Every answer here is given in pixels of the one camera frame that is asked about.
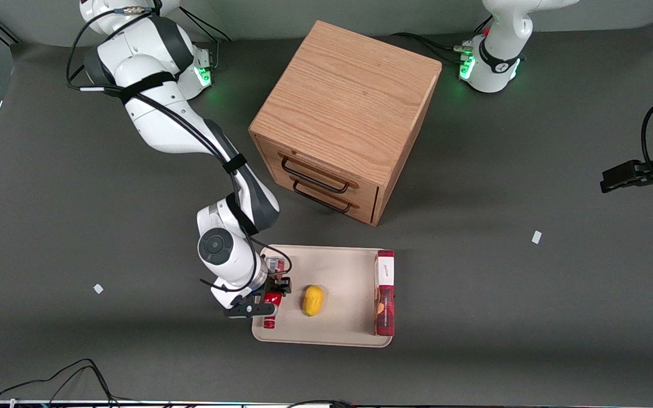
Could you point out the red ketchup bottle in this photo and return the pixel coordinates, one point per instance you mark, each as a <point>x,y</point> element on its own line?
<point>272,298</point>

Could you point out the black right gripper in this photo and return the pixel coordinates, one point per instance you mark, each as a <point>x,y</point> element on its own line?
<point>275,283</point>

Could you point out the beige plastic tray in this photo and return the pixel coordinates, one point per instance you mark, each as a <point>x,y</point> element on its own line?
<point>343,272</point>

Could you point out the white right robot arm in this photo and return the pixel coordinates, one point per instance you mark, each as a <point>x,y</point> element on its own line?
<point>173,124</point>

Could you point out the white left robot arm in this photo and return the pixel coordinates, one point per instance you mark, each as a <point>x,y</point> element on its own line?
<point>499,51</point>

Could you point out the red cookie box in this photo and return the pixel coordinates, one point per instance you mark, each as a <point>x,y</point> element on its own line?
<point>385,294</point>

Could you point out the yellow lemon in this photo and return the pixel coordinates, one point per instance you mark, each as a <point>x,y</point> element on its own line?
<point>313,300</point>

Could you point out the wooden two-drawer cabinet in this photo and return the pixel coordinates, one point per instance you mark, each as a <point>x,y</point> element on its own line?
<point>349,107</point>

